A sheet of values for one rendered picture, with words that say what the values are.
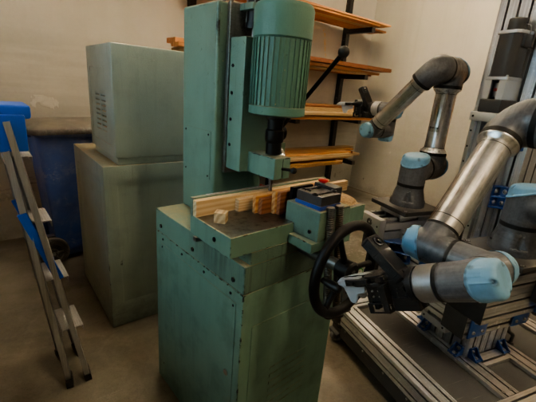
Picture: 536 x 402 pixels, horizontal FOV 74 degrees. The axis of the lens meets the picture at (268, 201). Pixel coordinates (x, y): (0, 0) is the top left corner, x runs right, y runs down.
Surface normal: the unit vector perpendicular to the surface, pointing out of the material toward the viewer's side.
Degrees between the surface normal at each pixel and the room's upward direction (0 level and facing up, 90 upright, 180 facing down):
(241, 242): 90
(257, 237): 90
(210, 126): 90
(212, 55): 90
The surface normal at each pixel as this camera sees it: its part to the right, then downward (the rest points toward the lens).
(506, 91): 0.39, 0.31
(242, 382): 0.66, 0.28
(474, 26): -0.79, 0.13
